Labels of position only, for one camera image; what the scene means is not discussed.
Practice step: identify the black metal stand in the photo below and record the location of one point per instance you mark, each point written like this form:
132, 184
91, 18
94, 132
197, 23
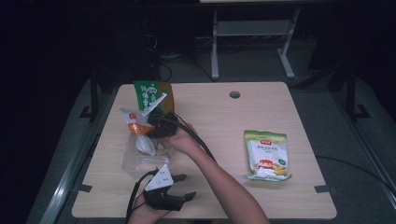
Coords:
351, 93
93, 99

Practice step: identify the person's right hand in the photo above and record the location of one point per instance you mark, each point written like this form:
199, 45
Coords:
185, 140

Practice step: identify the person's left hand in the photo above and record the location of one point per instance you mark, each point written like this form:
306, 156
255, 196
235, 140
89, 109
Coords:
144, 214

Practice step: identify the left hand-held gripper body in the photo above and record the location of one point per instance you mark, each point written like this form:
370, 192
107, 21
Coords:
162, 193

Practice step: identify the green meat snack packet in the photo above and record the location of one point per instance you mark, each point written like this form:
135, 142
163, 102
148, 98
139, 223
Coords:
146, 91

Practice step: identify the green and white starch packet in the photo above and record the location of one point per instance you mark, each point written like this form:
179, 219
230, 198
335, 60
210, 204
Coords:
267, 152

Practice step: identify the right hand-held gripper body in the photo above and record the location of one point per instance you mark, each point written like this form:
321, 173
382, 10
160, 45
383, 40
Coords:
162, 126

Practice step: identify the black table bracket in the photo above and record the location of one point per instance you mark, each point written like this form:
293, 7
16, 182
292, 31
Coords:
325, 189
84, 188

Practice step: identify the white metal stand frame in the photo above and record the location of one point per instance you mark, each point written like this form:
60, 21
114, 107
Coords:
255, 28

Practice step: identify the clear packet with orange label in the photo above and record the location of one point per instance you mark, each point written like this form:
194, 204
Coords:
140, 155

